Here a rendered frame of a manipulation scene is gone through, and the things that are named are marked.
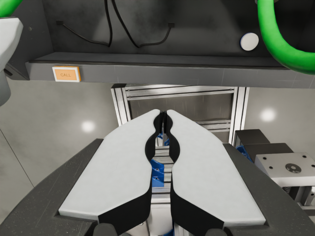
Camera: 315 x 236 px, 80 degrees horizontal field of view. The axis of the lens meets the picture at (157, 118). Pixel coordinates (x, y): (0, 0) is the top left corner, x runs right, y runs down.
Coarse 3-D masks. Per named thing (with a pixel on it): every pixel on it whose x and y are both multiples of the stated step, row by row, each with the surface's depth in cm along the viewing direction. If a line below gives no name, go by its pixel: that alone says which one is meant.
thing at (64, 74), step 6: (60, 66) 39; (66, 66) 39; (72, 66) 39; (78, 66) 39; (60, 72) 39; (66, 72) 39; (72, 72) 39; (78, 72) 39; (60, 78) 39; (66, 78) 39; (72, 78) 39
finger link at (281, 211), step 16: (224, 144) 9; (240, 160) 8; (256, 176) 7; (256, 192) 6; (272, 192) 6; (272, 208) 6; (288, 208) 6; (272, 224) 6; (288, 224) 6; (304, 224) 6
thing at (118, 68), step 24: (48, 72) 40; (96, 72) 40; (120, 72) 39; (144, 72) 39; (168, 72) 39; (192, 72) 39; (216, 72) 39; (240, 72) 38; (264, 72) 38; (288, 72) 38
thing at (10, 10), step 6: (0, 0) 13; (6, 0) 14; (12, 0) 14; (18, 0) 14; (0, 6) 13; (6, 6) 14; (12, 6) 14; (0, 12) 13; (6, 12) 14; (12, 12) 14
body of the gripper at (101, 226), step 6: (96, 228) 5; (102, 228) 5; (108, 228) 5; (114, 228) 5; (96, 234) 5; (102, 234) 5; (108, 234) 5; (114, 234) 5; (210, 234) 5; (216, 234) 5; (222, 234) 5
